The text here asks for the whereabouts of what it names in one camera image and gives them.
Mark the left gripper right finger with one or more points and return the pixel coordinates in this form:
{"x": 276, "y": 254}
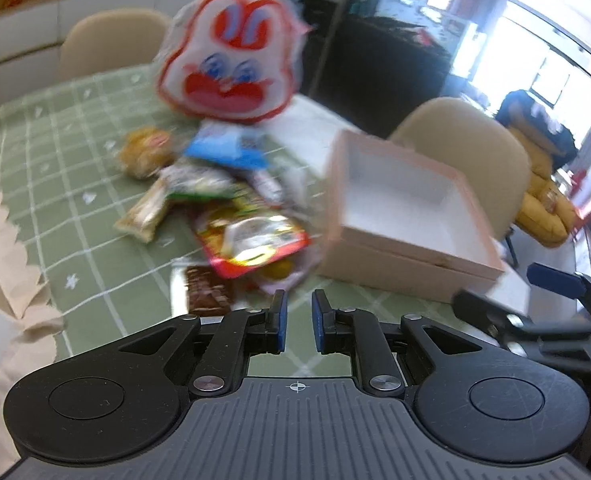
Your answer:
{"x": 357, "y": 334}

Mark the yellow bread snack pack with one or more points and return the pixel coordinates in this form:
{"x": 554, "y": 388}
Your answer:
{"x": 146, "y": 151}

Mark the white paper sheet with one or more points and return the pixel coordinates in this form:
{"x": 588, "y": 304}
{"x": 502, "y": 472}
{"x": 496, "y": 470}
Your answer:
{"x": 510, "y": 289}

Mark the pink cardboard gift box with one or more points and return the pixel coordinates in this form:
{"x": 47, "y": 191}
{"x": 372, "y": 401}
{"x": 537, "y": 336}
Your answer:
{"x": 401, "y": 222}

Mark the rabbit face snack bag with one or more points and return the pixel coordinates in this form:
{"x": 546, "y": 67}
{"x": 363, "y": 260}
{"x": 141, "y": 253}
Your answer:
{"x": 232, "y": 60}

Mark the beige chair near box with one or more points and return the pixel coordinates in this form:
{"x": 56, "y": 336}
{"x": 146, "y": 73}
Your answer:
{"x": 495, "y": 164}

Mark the black cabinet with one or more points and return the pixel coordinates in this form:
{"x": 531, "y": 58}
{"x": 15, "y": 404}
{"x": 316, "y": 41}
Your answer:
{"x": 368, "y": 68}

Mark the beige chair far side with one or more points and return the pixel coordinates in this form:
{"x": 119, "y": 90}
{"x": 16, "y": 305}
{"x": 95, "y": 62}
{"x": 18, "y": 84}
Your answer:
{"x": 110, "y": 40}

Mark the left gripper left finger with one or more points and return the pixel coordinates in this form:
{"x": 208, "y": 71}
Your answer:
{"x": 240, "y": 335}

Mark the green checked tablecloth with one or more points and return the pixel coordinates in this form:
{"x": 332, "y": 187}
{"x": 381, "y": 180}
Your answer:
{"x": 64, "y": 190}

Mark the brown chocolate bar packet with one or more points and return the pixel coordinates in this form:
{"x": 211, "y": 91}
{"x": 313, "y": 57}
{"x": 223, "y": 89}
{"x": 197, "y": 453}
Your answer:
{"x": 207, "y": 293}

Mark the yellow plush toy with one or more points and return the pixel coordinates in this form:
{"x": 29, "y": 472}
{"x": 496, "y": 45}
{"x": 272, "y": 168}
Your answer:
{"x": 545, "y": 213}

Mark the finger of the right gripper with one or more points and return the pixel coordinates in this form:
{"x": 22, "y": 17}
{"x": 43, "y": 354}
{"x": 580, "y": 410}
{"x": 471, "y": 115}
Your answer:
{"x": 483, "y": 313}
{"x": 569, "y": 285}

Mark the tan long snack packet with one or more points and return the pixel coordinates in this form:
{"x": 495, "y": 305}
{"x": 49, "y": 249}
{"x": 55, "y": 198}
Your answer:
{"x": 143, "y": 219}

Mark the red yellow chicken snack pouch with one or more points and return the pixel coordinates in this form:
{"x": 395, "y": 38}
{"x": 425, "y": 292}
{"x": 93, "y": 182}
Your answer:
{"x": 237, "y": 243}

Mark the blue white snack packet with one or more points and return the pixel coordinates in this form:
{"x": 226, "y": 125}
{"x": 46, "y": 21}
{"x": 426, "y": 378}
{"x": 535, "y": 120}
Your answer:
{"x": 229, "y": 145}

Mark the white sideboard cabinet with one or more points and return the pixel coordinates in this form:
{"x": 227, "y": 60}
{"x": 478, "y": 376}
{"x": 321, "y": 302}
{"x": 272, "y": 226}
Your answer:
{"x": 31, "y": 36}

